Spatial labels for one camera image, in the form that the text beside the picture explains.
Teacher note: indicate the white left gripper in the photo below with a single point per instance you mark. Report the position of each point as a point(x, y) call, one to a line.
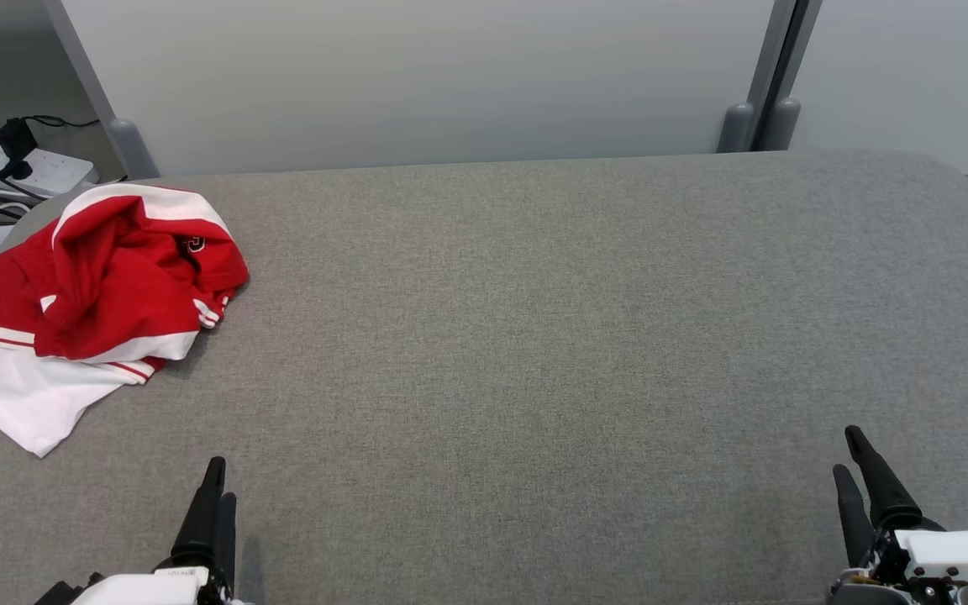
point(148, 590)

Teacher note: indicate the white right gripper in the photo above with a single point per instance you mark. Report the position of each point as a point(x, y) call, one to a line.
point(963, 555)

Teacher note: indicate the red white basketball jersey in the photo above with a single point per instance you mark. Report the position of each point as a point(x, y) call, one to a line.
point(22, 395)

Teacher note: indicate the large white power strip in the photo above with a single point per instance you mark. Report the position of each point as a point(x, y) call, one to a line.
point(60, 168)

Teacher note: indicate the black plug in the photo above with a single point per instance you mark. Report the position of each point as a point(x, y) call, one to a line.
point(15, 170)

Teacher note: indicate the black power adapter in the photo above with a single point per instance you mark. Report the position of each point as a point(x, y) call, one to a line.
point(13, 139)

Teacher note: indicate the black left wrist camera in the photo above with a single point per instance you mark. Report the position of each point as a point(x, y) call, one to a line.
point(64, 595)

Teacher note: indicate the dark grey partition post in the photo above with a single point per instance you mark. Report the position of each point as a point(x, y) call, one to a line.
point(780, 126)

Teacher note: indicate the grey slanted partition post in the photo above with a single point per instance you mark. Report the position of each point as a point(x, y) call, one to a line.
point(127, 143)

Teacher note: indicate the light grey partition post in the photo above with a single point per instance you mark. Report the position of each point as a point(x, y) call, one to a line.
point(736, 126)

